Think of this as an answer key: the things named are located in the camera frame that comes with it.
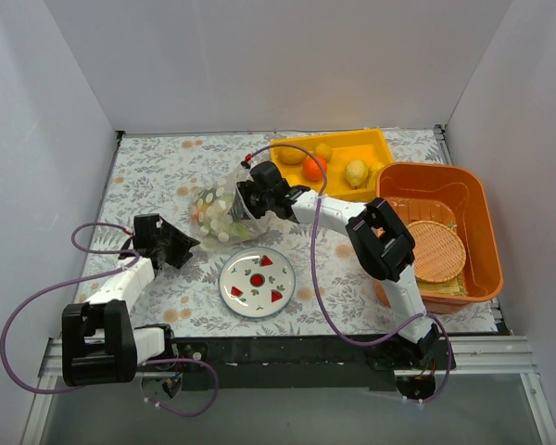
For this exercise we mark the orange plastic tub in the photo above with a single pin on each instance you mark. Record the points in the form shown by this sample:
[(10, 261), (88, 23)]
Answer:
[(455, 197)]

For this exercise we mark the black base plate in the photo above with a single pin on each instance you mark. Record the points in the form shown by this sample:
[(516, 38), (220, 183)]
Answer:
[(310, 361)]

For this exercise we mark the aluminium frame rail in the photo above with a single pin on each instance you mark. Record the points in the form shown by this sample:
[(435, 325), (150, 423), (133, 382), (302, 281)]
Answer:
[(492, 396)]

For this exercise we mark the wrinkled fake yellow lemon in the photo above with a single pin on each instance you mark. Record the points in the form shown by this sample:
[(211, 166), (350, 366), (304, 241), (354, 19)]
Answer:
[(356, 173)]

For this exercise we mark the yellow plastic tray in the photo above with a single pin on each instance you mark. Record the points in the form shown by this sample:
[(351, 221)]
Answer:
[(368, 145)]

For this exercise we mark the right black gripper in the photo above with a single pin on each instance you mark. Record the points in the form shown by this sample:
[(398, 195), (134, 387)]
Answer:
[(246, 200)]

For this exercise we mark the round woven bamboo basket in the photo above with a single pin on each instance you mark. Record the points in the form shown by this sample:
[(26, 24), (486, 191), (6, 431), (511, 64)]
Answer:
[(438, 252)]

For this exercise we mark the fake yellow mango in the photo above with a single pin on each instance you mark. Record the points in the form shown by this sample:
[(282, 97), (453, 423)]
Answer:
[(290, 156)]

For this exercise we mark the green bamboo placemat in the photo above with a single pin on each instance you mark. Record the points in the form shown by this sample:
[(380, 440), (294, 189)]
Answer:
[(445, 288)]

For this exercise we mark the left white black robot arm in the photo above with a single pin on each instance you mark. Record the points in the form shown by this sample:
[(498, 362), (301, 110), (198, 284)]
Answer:
[(99, 343)]

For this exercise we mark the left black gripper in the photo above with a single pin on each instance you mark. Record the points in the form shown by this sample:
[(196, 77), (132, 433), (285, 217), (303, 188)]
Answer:
[(168, 246)]

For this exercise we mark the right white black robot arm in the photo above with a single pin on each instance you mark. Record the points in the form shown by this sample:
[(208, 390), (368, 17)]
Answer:
[(381, 241)]

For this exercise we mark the fake orange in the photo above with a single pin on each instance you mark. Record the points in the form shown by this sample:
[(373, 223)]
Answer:
[(313, 169)]

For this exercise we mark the smooth fake yellow lemon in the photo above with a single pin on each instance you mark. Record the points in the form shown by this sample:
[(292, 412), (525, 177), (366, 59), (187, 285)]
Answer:
[(324, 151)]

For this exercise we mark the watermelon pattern ceramic plate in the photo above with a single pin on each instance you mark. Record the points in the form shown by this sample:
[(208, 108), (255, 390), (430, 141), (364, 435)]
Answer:
[(257, 282)]

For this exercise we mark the clear zip top bag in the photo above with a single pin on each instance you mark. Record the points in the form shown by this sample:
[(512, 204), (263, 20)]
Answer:
[(240, 174)]

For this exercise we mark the floral pattern table mat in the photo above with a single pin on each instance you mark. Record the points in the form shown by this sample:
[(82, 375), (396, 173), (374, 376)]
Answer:
[(306, 285)]

